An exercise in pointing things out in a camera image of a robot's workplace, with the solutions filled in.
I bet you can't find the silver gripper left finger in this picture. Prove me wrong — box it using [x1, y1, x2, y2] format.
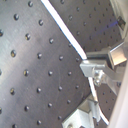
[62, 95, 101, 128]

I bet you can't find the black perforated breadboard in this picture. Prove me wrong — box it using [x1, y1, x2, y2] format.
[0, 0, 121, 128]

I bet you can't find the white cable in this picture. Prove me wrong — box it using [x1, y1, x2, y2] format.
[40, 0, 110, 126]

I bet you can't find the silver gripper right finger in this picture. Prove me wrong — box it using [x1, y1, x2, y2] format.
[79, 41, 128, 88]

